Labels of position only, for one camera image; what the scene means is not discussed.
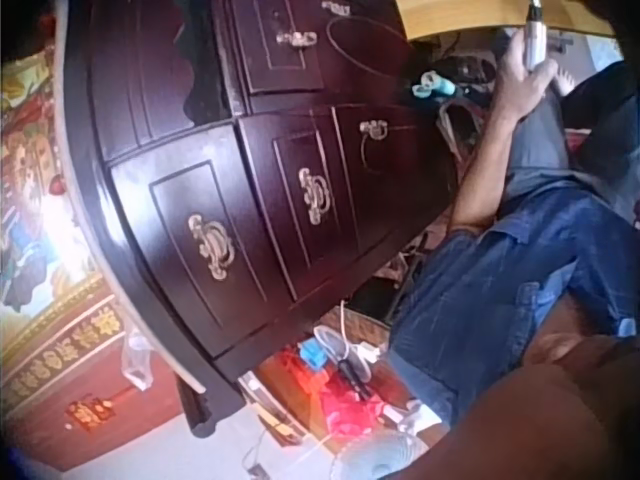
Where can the person's left hand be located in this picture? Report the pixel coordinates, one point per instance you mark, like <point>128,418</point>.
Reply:
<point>515,85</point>

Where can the silver rotary pen tool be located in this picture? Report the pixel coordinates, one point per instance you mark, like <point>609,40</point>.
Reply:
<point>535,35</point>

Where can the person's legs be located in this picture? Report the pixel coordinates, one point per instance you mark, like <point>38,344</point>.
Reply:
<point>540,145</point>

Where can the yellow wooden board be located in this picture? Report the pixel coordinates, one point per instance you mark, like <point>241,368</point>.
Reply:
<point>475,17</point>

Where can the teal plastic object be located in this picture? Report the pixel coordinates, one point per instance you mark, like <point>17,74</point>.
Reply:
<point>432,85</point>

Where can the woven basket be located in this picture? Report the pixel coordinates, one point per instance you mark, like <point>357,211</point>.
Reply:
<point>367,325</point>

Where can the dark wooden cabinet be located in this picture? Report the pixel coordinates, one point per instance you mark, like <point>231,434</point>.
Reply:
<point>240,200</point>

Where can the white power adapter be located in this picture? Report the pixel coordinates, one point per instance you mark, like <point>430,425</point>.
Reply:
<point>367,352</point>

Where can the blue small box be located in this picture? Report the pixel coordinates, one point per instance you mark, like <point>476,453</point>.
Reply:
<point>314,354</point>

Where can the black handheld device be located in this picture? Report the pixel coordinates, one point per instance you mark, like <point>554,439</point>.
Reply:
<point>354,380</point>

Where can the red plastic bag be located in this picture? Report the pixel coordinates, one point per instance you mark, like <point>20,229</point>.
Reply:
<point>350,415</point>

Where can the white electric fan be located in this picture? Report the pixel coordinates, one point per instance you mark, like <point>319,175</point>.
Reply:
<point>380,457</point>

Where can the clear plastic bag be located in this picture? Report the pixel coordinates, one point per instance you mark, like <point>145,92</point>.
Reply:
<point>137,360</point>

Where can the colourful painted picture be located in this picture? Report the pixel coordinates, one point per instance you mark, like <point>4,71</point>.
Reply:
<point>35,210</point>

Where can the red chest with gold print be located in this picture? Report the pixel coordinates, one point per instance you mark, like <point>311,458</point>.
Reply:
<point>100,410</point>

